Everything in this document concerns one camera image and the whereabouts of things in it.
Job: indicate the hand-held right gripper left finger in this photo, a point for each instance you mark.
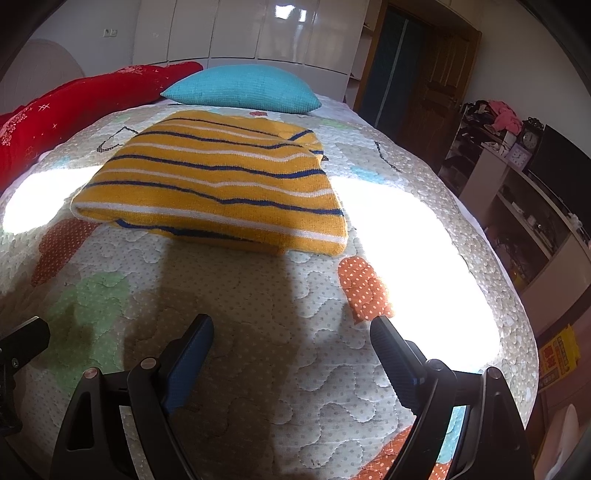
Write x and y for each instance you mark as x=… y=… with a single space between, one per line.
x=189 y=364

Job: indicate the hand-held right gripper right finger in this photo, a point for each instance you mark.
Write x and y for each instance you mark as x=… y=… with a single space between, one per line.
x=392 y=364

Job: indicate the yellow striped knit sweater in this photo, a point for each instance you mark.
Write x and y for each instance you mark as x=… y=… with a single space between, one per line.
x=207 y=184

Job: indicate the patchwork quilted bedspread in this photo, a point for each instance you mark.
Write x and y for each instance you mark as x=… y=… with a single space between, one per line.
x=277 y=314

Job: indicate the yellow cardboard box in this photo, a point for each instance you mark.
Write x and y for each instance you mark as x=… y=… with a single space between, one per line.
x=559 y=357

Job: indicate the white plastic container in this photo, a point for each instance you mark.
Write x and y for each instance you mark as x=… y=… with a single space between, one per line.
x=561 y=438

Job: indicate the white shelf unit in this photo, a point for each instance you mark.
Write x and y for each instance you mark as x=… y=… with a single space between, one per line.
x=545 y=240

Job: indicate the red blanket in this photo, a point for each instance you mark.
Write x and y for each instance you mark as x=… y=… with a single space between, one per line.
x=69 y=106

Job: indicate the square white alarm clock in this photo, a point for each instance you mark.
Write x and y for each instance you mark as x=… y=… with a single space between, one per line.
x=519 y=156

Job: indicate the black television screen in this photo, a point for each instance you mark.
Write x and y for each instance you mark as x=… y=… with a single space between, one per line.
x=563 y=161

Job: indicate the ornate black table clock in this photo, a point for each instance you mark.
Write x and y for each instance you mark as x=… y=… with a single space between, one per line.
x=532 y=137

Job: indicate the pink cloth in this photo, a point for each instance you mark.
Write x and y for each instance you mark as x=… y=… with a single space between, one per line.
x=505 y=117

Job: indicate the round white headboard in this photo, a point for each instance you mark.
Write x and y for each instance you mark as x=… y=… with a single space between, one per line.
x=41 y=64

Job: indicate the teal knit pillow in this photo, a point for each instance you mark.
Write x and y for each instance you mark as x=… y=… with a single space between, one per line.
x=240 y=87

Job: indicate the brown wooden door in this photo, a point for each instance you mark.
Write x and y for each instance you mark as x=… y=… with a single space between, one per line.
x=443 y=83

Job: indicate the glossy white wardrobe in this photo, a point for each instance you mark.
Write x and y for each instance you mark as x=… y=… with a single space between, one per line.
x=254 y=32

